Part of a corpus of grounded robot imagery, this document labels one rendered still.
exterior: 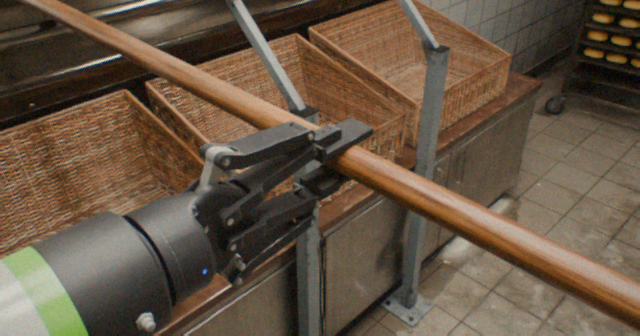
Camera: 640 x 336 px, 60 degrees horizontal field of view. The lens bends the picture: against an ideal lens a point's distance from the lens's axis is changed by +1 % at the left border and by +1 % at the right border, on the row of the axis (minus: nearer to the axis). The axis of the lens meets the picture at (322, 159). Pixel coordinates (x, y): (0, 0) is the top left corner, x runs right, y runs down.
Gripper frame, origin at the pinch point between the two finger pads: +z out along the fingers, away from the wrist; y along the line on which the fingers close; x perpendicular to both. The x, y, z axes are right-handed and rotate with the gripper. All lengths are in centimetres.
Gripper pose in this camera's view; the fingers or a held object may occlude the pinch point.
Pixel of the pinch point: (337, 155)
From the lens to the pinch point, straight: 51.2
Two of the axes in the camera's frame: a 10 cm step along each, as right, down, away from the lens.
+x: 7.1, 3.8, -5.9
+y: 0.0, 8.4, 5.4
